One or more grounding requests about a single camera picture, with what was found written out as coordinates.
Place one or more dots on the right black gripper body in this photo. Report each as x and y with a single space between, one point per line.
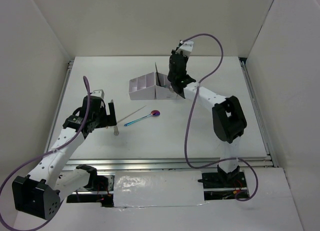
170 77

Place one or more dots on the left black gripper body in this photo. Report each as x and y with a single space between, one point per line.
101 118

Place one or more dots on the iridescent rainbow spoon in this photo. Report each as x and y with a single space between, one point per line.
153 113

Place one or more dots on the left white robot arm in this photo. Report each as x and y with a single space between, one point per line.
42 190

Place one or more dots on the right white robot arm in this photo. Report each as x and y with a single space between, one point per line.
228 119

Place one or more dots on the silver ornate knife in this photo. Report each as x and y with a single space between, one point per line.
115 130

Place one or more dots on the white right utensil organizer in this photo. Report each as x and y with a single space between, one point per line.
162 93

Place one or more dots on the white utensil organizer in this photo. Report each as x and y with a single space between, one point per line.
143 87
162 93

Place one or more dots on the white chopstick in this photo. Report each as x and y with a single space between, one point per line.
122 119

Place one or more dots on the white left utensil organizer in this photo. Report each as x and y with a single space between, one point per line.
143 87

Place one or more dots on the white cover plate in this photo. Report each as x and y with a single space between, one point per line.
158 189

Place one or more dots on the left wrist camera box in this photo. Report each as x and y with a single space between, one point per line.
98 93

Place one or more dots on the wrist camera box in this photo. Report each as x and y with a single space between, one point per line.
185 48
98 93

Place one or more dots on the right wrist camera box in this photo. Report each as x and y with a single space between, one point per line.
185 48

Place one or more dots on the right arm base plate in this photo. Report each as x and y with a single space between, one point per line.
213 181

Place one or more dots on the aluminium front rail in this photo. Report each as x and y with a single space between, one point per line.
154 164

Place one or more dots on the aluminium rail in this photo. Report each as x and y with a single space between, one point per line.
258 114
154 164

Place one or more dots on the aluminium right rail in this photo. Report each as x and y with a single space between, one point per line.
258 114

